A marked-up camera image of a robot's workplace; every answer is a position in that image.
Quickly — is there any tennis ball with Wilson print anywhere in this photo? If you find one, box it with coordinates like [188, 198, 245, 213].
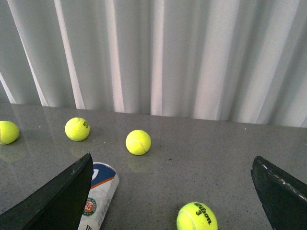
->
[176, 202, 218, 230]

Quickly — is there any tennis ball far left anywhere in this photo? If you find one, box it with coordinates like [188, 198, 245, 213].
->
[0, 121, 19, 145]

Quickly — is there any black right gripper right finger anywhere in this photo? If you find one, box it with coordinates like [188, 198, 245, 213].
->
[251, 156, 307, 230]

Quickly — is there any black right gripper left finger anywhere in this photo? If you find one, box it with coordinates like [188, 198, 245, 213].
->
[0, 153, 93, 230]

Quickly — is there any clear Wilson tennis ball can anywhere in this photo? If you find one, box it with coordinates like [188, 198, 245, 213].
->
[78, 162, 119, 230]

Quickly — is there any tennis ball behind can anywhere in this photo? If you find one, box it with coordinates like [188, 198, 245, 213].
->
[125, 130, 152, 156]

